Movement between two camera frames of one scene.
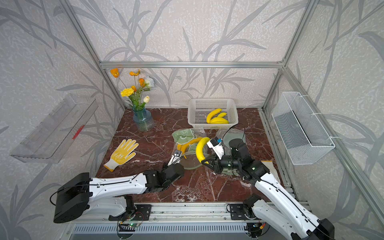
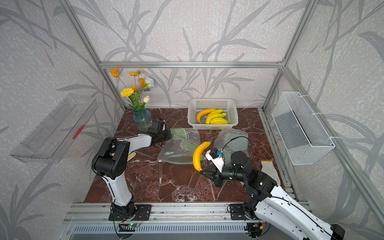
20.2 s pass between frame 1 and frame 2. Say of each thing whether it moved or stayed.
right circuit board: stayed
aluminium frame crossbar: stayed
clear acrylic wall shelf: stayed
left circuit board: stayed
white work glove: stayed
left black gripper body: moved
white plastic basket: stayed
